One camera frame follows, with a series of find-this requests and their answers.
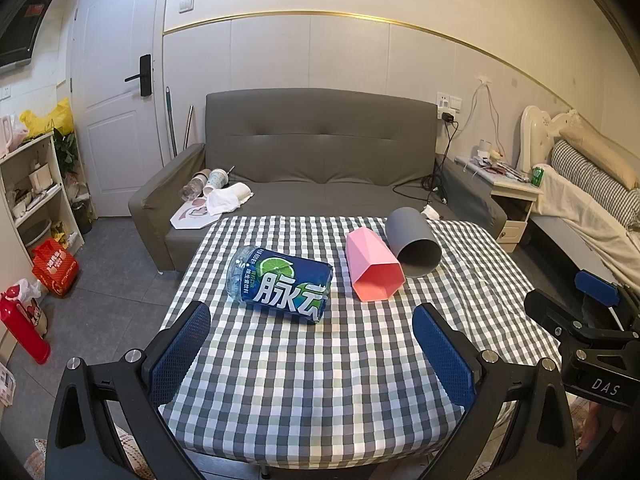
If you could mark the white light switch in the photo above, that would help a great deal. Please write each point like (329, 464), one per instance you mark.
(186, 5)

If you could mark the white cloth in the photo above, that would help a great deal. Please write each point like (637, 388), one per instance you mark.
(227, 199)

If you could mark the white paper cup green print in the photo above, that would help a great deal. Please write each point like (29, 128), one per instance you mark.
(217, 180)

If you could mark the red fire extinguisher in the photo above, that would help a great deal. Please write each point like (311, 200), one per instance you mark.
(25, 332)

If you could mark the brown paper cup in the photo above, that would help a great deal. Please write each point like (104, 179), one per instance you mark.
(202, 176)

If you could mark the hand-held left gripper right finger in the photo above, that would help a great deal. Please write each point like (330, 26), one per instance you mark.
(442, 360)

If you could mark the white wall outlet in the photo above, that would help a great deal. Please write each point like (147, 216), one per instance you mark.
(449, 102)

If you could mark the blue labelled plastic bottle cup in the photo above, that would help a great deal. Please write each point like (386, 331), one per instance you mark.
(280, 282)

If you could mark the silver stick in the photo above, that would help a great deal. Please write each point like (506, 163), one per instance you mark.
(188, 127)

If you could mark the grey cup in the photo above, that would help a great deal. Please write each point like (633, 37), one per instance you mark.
(412, 242)

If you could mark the red bag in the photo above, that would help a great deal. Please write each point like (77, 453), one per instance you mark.
(55, 267)

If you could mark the bed with pillows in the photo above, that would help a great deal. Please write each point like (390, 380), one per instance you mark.
(590, 230)

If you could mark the white bed headboard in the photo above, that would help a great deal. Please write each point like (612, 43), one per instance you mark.
(535, 130)

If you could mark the black charger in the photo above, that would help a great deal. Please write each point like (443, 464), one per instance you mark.
(448, 117)

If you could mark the clear plastic bottle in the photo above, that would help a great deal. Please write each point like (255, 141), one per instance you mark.
(192, 189)

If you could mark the dark trash bin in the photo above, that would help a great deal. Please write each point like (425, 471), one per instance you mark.
(81, 217)

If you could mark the white nightstand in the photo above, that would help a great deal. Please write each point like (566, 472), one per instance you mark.
(515, 210)

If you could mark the green can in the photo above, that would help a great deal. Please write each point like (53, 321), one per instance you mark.
(537, 176)

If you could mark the pink faceted cup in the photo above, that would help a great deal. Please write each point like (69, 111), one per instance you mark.
(372, 270)

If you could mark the grey checkered tablecloth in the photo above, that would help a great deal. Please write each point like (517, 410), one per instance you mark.
(310, 385)

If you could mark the grey sofa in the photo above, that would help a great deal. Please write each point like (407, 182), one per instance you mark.
(320, 150)

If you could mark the beige pillow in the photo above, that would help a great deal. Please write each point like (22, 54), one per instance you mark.
(605, 157)

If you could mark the white pink paper sheet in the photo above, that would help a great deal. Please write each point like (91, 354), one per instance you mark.
(192, 215)

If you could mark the white shelf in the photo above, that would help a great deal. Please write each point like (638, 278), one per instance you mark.
(47, 200)

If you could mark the checkered pillow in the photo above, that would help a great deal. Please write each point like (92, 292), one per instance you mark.
(595, 185)

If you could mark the white plastic bag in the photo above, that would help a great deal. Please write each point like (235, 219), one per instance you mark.
(32, 305)

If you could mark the white door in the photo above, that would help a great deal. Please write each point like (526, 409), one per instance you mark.
(117, 125)

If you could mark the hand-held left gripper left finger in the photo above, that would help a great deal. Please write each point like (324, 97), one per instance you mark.
(180, 352)

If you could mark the green plant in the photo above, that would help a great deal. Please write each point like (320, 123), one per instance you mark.
(67, 152)

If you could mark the grey bed frame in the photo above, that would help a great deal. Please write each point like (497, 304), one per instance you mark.
(575, 245)

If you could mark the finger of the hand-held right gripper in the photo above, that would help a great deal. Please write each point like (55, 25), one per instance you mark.
(550, 312)
(597, 286)

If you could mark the black television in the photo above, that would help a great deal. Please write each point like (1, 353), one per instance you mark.
(22, 15)

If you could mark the yellow plastic bag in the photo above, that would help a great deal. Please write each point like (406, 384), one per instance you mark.
(50, 120)

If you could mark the black door lock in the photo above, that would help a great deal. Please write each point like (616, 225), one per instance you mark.
(144, 75)

